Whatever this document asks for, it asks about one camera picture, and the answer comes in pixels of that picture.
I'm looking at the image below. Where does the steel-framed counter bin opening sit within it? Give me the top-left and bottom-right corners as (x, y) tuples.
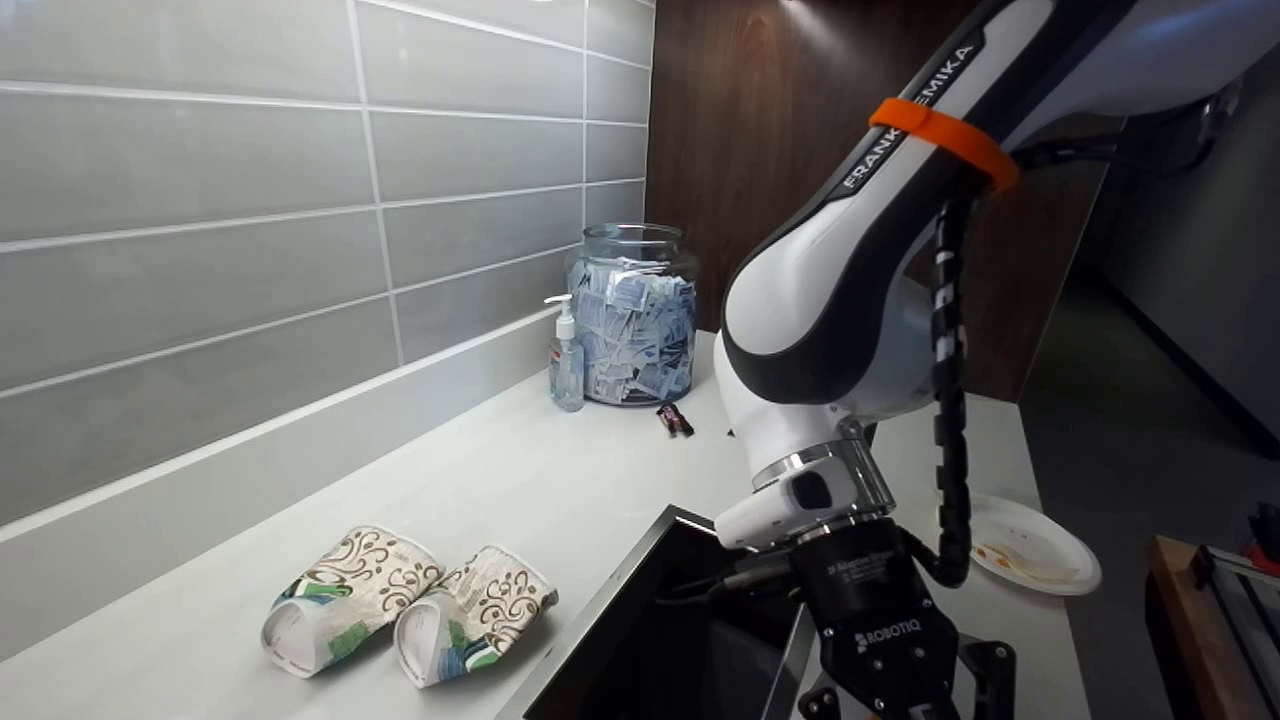
(497, 501), (822, 720)

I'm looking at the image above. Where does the orange strap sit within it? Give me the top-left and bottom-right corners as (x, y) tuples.
(870, 93), (1023, 193)

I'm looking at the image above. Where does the small clear pump bottle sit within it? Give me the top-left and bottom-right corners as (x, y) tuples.
(543, 290), (591, 415)

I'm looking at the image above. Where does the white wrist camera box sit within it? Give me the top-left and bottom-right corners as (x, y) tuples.
(714, 452), (901, 551)

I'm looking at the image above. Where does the black corrugated cable conduit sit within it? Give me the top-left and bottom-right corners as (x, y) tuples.
(926, 193), (986, 590)

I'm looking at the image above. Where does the wooden side table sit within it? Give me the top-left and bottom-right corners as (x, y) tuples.
(1149, 531), (1280, 720)

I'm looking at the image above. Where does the patterned paper cup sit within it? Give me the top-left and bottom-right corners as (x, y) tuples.
(257, 525), (452, 681)

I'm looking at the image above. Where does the right snack bag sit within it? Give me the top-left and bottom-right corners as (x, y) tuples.
(388, 539), (560, 692)

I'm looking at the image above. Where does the metal frame on table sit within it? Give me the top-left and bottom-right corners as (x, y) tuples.
(1193, 539), (1280, 684)

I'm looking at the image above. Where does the glass jar of blue packets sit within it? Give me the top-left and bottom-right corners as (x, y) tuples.
(570, 219), (702, 408)

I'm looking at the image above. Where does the small dark snack packet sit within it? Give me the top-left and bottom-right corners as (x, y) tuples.
(654, 397), (702, 441)

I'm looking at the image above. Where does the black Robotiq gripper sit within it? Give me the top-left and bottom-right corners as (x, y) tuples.
(783, 520), (1019, 720)

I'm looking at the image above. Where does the white paper plate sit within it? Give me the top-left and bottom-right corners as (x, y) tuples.
(968, 491), (1107, 598)

